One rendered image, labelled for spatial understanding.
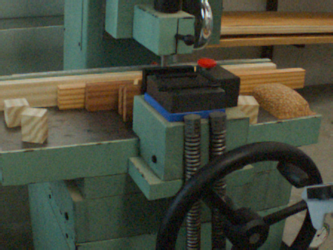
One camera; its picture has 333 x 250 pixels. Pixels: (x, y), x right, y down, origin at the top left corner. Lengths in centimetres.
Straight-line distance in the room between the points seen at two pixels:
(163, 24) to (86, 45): 26
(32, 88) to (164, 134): 31
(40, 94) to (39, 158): 18
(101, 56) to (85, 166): 38
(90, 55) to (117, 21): 13
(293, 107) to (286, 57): 309
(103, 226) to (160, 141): 21
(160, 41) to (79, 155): 26
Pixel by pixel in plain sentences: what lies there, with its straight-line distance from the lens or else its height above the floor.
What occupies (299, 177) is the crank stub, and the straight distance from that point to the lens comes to 72.
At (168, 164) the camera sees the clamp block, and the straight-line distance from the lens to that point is 78.
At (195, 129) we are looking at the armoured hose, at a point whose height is 96.
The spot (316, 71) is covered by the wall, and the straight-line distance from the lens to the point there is 432.
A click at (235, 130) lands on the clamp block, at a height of 94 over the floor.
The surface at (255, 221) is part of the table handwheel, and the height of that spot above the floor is 84.
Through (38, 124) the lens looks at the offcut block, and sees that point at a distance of 83.
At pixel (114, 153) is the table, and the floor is 88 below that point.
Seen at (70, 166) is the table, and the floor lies 87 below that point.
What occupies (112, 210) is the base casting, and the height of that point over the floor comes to 77.
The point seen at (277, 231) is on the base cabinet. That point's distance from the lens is 112.
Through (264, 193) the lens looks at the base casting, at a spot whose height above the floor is 75.
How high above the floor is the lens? 125
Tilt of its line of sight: 19 degrees down
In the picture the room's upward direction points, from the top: 4 degrees clockwise
